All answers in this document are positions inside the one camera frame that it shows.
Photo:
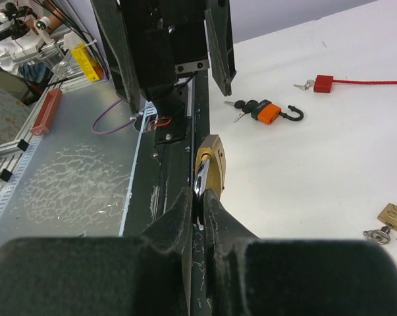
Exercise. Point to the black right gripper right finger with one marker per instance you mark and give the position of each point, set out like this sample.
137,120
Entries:
246,275

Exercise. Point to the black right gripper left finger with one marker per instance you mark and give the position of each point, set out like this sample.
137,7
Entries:
146,274

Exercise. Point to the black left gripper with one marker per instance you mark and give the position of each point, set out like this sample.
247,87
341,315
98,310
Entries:
151,45

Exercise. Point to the large brass padlock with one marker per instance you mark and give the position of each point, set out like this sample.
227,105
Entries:
209,173

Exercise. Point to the keys of red lock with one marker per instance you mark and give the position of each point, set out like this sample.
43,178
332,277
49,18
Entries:
308,85

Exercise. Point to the yellow box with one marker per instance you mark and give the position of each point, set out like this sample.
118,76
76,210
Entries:
87,63

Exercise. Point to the keys of orange padlock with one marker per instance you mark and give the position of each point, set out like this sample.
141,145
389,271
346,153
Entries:
246,107

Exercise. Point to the keys of small padlock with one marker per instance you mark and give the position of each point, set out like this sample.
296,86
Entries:
380,236

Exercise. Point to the orange black padlock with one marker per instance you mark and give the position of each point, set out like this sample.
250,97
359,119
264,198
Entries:
267,112

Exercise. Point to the red plastic tray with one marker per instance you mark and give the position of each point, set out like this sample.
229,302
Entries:
46,115

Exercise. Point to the small brass padlock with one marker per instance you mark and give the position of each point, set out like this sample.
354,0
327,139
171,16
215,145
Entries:
388,216

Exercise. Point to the red cable lock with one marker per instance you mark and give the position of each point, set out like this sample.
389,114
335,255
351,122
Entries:
324,83

